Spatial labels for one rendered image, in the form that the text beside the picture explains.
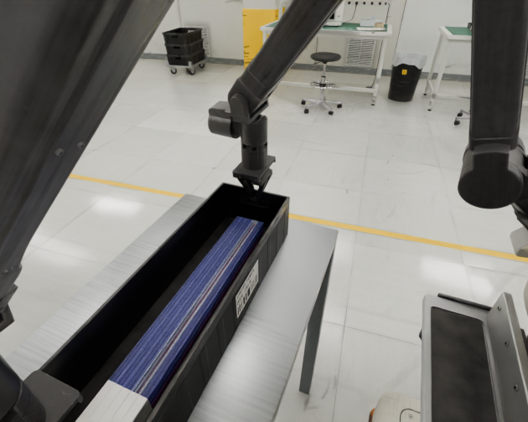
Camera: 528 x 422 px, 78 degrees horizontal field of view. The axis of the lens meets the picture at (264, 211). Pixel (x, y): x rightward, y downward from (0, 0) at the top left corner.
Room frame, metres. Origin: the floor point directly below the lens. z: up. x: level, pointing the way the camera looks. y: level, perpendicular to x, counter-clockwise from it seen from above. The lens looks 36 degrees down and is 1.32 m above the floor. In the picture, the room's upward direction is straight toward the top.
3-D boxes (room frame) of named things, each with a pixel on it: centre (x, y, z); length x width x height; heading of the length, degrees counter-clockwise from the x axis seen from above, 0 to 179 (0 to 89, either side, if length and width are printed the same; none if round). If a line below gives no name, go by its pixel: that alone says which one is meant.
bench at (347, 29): (4.55, -0.78, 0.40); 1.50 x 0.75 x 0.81; 73
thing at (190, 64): (5.75, 1.26, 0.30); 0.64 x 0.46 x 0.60; 166
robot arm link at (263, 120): (0.65, 0.03, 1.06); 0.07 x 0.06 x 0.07; 60
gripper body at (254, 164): (0.64, 0.02, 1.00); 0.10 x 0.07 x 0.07; 158
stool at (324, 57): (3.89, -0.67, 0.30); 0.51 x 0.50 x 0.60; 29
